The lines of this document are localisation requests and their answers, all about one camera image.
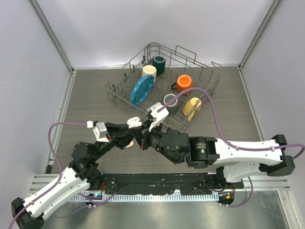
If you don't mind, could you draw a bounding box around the right aluminium frame post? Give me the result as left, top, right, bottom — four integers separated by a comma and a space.
238, 0, 283, 70

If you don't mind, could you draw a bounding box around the orange mug black handle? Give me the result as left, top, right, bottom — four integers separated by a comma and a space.
171, 74, 193, 93

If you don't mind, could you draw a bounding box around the blue polka dot plate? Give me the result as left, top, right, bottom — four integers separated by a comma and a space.
130, 74, 154, 106

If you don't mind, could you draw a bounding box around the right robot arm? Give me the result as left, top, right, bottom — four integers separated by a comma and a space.
127, 118, 295, 188

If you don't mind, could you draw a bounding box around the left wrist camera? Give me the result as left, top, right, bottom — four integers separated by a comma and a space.
86, 121, 110, 143

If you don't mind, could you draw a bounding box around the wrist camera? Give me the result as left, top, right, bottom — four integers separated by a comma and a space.
146, 102, 169, 132
86, 121, 110, 143

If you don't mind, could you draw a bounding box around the grey wire dish rack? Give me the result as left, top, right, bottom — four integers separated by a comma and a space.
104, 42, 222, 120

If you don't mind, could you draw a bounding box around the yellow mug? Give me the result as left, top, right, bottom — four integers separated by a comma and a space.
183, 97, 202, 122

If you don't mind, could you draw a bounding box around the grey mug black handle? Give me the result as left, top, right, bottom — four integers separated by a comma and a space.
163, 94, 179, 114

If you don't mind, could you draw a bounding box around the aluminium frame post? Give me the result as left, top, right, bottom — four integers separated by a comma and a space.
238, 0, 283, 70
28, 0, 74, 72

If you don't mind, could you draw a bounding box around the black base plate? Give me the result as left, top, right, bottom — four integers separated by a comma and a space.
101, 173, 244, 196

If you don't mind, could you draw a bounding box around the cream ribbed mug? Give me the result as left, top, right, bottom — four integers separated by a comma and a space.
142, 65, 157, 82

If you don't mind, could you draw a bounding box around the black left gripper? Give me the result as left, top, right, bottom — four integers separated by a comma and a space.
91, 122, 137, 161

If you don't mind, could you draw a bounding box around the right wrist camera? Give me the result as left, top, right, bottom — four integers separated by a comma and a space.
146, 102, 169, 132

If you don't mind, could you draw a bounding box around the white earbud case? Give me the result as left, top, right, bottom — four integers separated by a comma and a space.
127, 117, 142, 129

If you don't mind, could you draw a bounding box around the dark teal mug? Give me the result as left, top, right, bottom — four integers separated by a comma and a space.
152, 55, 166, 75

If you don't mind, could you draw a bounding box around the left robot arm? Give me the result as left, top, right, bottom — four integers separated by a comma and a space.
11, 117, 142, 229

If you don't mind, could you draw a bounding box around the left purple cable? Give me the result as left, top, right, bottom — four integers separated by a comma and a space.
7, 121, 119, 229

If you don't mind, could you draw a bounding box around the beige earbud charging case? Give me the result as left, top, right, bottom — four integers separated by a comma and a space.
125, 140, 134, 148

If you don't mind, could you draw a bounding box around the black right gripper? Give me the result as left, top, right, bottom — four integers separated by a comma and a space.
130, 118, 180, 165

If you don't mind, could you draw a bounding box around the white slotted cable duct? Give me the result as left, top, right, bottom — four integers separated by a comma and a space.
71, 189, 220, 202

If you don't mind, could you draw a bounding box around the left aluminium frame post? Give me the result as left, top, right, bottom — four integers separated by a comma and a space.
28, 0, 74, 72

